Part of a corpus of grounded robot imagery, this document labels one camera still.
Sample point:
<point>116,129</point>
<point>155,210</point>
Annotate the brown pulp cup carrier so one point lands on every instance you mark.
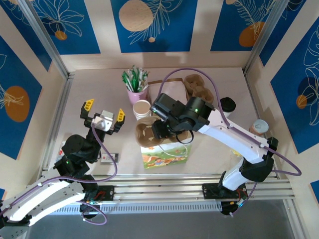
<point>144,133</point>

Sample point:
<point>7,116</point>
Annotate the stack of white paper cups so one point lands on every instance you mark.
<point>142,108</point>

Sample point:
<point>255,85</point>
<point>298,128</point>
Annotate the white printed paper bag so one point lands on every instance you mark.
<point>164,156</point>

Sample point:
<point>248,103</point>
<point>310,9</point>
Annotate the white paper coffee cup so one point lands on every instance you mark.
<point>227,115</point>

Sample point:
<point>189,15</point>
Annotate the black cup lid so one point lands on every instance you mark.
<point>228,103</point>

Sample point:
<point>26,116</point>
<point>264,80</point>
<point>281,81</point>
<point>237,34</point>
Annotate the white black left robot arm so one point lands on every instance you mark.
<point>45,196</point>

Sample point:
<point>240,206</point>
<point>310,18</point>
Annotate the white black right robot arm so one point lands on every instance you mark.
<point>224,134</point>

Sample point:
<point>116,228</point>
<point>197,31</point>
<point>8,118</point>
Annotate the white red label sticker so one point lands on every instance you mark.
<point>60,152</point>

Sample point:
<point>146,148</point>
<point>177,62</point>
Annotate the pink cup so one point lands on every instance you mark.
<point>137,98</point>

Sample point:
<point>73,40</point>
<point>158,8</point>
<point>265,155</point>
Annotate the stack of pulp cup carriers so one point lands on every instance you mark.
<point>199,85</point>

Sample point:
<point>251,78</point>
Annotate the small white card packet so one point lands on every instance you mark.
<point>108,158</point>

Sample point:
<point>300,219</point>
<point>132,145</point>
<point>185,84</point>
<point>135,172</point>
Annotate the green white wrapped straws bundle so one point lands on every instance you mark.
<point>134,77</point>

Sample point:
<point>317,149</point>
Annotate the small yogurt cup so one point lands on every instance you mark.
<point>259,127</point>

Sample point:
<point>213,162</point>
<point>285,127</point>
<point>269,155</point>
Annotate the aluminium side rail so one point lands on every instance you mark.
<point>258,112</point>
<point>57,117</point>

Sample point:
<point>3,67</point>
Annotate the aluminium rail beam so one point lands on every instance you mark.
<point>162,189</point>

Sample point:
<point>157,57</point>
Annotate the aluminium frame post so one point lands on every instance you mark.
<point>263,37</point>
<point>45,37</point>

